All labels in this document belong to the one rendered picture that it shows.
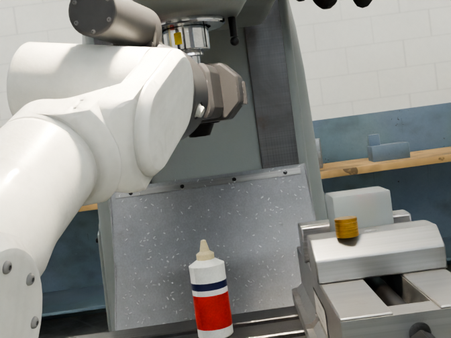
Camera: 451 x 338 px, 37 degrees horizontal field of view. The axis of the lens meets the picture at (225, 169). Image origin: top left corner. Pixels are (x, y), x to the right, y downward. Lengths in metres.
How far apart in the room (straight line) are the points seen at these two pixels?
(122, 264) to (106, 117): 0.66
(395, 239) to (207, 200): 0.46
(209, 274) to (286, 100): 0.43
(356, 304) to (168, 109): 0.24
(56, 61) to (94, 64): 0.03
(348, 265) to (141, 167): 0.29
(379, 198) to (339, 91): 4.32
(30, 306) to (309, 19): 4.81
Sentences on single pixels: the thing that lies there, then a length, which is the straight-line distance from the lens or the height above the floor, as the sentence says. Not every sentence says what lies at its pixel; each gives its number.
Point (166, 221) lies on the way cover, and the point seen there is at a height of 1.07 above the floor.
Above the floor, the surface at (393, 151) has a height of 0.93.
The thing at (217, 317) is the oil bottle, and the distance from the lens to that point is 0.75.
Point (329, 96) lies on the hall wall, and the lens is 5.00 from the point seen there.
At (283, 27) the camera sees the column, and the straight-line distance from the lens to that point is 1.10.
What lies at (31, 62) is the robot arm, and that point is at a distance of 0.49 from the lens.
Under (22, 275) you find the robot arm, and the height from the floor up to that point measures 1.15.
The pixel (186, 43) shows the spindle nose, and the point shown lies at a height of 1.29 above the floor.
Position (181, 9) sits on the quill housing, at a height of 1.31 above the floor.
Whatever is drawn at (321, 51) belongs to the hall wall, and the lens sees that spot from 5.02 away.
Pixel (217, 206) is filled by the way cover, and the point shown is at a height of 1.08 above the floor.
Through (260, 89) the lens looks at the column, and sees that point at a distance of 1.08.
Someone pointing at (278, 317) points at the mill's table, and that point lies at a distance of 0.81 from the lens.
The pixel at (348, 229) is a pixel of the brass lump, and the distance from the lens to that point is 0.65.
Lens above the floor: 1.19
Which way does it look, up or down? 3 degrees down
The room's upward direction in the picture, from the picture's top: 8 degrees counter-clockwise
